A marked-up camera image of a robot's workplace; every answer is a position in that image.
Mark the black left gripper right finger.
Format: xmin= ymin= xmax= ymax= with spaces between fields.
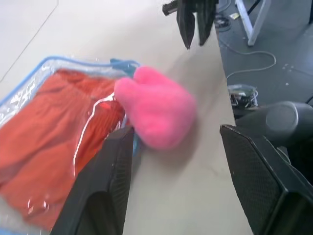
xmin=219 ymin=124 xmax=313 ymax=235

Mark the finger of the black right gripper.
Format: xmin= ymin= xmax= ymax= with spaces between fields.
xmin=197 ymin=0 xmax=219 ymax=47
xmin=176 ymin=0 xmax=197 ymax=50

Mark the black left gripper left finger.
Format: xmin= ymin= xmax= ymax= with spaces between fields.
xmin=50 ymin=125 xmax=135 ymax=235

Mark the orange cloth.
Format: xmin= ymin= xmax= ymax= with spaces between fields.
xmin=0 ymin=68 xmax=127 ymax=222

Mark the clear plastic pouch blue trim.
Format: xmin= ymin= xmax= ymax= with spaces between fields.
xmin=0 ymin=55 xmax=142 ymax=235

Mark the dark rounded robot casing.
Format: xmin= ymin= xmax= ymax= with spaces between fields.
xmin=234 ymin=100 xmax=313 ymax=183

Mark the clear box of electronics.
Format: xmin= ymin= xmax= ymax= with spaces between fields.
xmin=228 ymin=84 xmax=259 ymax=110

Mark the pink plush toy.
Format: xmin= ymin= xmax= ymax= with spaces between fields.
xmin=114 ymin=65 xmax=198 ymax=150

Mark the black cable bundle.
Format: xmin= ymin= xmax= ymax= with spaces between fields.
xmin=214 ymin=12 xmax=232 ymax=32

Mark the white metal frame leg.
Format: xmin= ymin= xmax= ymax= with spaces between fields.
xmin=234 ymin=0 xmax=269 ymax=47

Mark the white cable on floor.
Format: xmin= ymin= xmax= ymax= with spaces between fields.
xmin=218 ymin=36 xmax=277 ymax=79

